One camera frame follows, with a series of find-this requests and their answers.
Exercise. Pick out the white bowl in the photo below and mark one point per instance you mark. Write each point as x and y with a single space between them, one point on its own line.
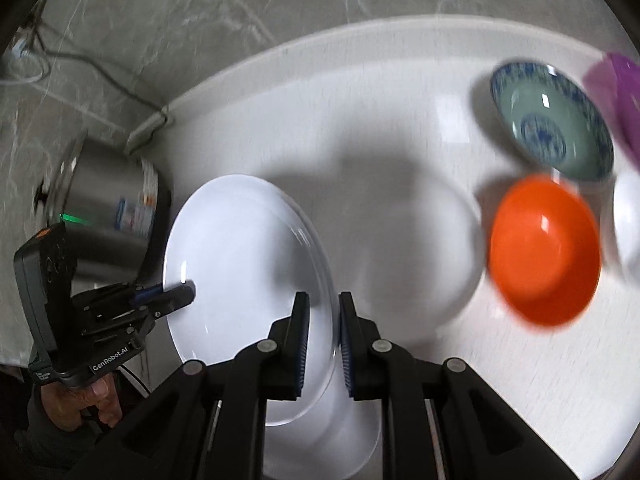
627 225

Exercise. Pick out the orange bowl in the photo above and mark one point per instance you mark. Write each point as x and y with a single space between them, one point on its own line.
545 255

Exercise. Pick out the purple bowl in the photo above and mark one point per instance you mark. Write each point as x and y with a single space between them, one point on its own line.
620 90

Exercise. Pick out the blue patterned bowl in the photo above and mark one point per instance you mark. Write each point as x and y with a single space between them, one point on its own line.
545 120

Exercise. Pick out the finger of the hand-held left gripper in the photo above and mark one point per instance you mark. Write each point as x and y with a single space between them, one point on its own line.
146 294
175 299

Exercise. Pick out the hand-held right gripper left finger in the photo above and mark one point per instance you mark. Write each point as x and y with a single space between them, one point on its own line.
300 345

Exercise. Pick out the person's left hand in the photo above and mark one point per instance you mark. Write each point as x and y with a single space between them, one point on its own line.
95 402

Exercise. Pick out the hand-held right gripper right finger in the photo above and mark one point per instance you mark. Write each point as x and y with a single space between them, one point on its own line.
346 345

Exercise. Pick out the stainless steel pot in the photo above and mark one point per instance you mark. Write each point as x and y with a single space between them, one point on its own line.
105 195

